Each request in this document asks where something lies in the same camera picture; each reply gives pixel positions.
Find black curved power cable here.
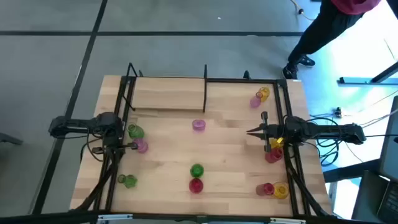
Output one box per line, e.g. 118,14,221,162
80,136,105,163

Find beige floor cable with plug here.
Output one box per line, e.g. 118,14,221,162
290,0,315,21

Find red teardrop glass vase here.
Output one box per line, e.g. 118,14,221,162
188,178,205,194

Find grey monitor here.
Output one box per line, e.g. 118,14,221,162
377,95,398,183

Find black keyboard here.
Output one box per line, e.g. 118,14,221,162
376,182,398,224

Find grey desk base bar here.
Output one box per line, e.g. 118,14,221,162
338,61,398,85

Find black desk crossbar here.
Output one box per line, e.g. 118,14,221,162
323,158,382,184

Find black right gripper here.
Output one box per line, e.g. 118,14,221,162
246,111,285,154

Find white cables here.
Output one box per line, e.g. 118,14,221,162
341,107,398,133

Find person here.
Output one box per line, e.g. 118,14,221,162
281,0,382,80

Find dark grey chair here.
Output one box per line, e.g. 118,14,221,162
351,169,389,224

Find black horizontal beam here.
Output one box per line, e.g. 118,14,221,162
0,210,398,224

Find green glass vase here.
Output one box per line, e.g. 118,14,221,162
127,123,145,139
117,174,139,189
190,163,205,179

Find grey furniture foot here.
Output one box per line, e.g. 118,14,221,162
0,133,23,146

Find yellow ribbed glass vase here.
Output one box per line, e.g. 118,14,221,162
258,86,271,103

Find silver metal bracket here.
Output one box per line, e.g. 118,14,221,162
269,217,307,224
98,213,134,222

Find purple glass vase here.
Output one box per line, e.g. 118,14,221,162
249,91,264,109
192,119,206,132
133,138,149,154

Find wooden shelf with black frame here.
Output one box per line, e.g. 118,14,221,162
119,63,210,113

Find black aluminium rig frame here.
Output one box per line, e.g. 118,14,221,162
70,74,335,218

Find black cable bundle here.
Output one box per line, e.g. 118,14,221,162
306,114,343,167

